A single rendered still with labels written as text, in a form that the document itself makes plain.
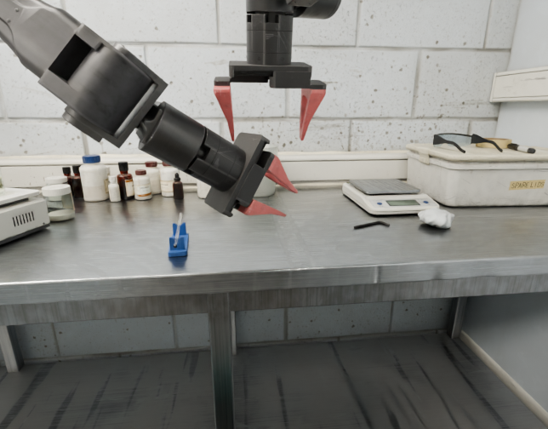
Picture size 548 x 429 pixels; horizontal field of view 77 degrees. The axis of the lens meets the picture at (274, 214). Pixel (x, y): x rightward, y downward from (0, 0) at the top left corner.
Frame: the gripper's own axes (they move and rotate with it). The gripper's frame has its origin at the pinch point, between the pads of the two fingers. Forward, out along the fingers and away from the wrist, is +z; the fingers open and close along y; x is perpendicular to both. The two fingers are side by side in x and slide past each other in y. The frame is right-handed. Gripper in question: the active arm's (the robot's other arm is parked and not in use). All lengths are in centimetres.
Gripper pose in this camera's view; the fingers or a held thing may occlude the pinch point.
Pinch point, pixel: (285, 200)
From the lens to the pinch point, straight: 46.7
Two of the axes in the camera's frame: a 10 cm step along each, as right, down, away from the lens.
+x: 5.0, 2.5, -8.3
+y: -4.6, 8.9, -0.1
